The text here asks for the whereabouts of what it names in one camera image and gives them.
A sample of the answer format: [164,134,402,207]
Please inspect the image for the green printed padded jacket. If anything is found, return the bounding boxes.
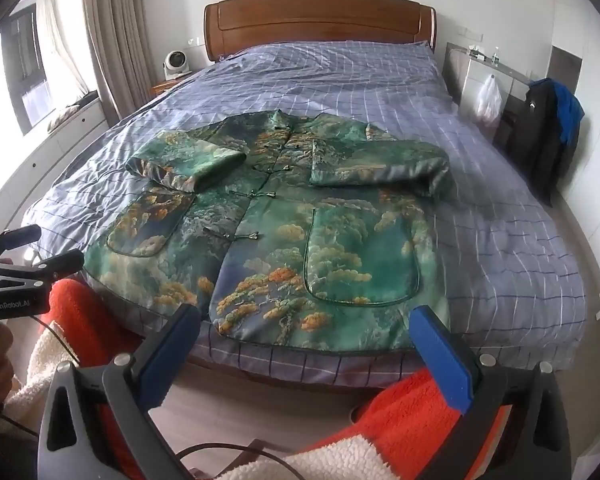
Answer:
[82,109,453,353]

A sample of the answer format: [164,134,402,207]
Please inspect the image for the grey and white desk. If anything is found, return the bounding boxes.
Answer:
[442,42,536,151]

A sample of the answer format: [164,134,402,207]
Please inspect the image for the black and blue bag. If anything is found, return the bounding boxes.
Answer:
[510,79,581,206]

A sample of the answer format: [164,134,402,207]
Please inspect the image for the window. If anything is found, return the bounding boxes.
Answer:
[0,2,56,136]

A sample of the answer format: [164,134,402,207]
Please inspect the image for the white plastic bag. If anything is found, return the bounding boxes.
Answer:
[474,74,503,128]

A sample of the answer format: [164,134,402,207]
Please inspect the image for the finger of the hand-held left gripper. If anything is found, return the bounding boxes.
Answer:
[10,249,86,282]
[0,225,42,262]

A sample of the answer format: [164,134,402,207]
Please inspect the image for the black cable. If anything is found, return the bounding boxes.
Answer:
[40,317,81,363]
[172,440,306,480]

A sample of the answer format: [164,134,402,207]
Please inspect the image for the window seat cushion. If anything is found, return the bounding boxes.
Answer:
[45,90,101,131]

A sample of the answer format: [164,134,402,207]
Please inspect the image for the blue garment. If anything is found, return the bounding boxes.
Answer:
[552,80,586,146]

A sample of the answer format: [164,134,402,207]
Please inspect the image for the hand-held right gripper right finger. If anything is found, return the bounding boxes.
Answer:
[409,305,573,480]

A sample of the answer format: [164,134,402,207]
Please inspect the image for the white window seat cabinet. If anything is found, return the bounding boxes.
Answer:
[0,95,111,226]

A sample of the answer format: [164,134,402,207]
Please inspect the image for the white sheer curtain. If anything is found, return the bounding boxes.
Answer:
[35,0,91,101]

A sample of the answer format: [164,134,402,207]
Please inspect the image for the wooden bed headboard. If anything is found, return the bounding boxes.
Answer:
[203,0,437,63]

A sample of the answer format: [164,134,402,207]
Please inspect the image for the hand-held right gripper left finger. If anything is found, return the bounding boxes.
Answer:
[37,302,203,480]

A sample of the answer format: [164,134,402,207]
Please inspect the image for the beige curtain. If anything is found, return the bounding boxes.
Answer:
[81,0,153,126]

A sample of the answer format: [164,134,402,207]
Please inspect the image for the white desk fan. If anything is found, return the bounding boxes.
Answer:
[162,50,191,81]

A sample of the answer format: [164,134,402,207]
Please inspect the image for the wooden nightstand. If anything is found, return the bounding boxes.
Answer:
[149,77,191,98]

